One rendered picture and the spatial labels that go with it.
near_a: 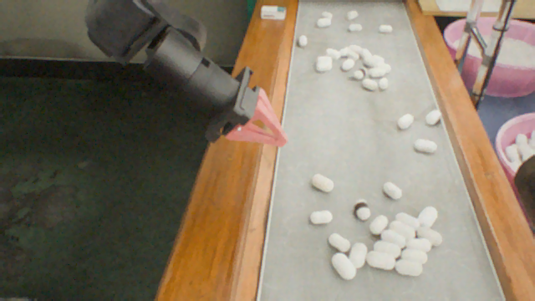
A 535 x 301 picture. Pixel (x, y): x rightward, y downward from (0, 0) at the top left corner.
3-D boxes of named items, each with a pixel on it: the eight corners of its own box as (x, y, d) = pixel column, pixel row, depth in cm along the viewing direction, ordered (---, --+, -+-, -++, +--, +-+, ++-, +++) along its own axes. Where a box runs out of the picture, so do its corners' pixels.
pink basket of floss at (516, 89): (512, 118, 98) (528, 79, 92) (412, 70, 114) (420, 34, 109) (575, 81, 110) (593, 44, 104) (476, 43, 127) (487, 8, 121)
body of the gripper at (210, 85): (257, 73, 61) (212, 38, 58) (247, 115, 53) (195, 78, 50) (229, 103, 64) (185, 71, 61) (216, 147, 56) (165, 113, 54)
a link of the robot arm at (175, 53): (129, 70, 53) (156, 33, 50) (144, 49, 58) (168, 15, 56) (180, 105, 55) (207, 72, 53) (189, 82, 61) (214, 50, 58)
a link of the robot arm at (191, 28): (81, 34, 51) (130, -18, 48) (111, 6, 61) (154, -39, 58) (161, 106, 56) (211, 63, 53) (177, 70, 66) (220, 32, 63)
